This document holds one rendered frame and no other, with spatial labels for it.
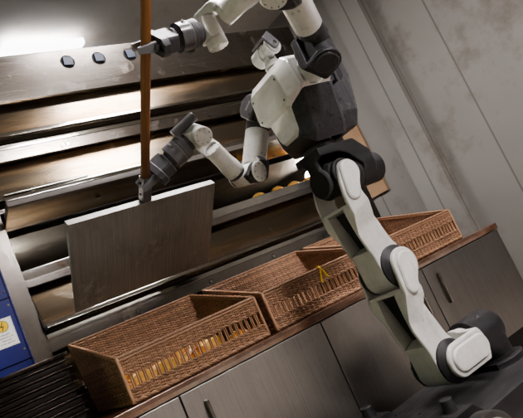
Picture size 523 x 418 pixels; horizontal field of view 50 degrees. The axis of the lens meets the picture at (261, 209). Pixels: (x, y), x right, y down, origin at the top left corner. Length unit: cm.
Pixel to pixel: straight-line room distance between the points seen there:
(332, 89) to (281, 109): 19
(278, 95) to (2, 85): 127
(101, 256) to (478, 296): 166
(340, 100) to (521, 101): 262
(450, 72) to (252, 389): 332
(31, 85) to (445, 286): 199
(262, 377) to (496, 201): 308
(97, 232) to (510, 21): 338
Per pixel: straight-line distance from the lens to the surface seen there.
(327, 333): 214
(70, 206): 243
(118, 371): 186
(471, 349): 199
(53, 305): 234
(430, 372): 197
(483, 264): 283
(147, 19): 168
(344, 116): 196
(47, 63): 276
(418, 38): 483
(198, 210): 207
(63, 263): 238
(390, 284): 188
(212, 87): 299
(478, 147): 464
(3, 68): 271
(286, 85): 187
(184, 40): 173
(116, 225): 190
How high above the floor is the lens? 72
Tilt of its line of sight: 8 degrees up
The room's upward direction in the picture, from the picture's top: 24 degrees counter-clockwise
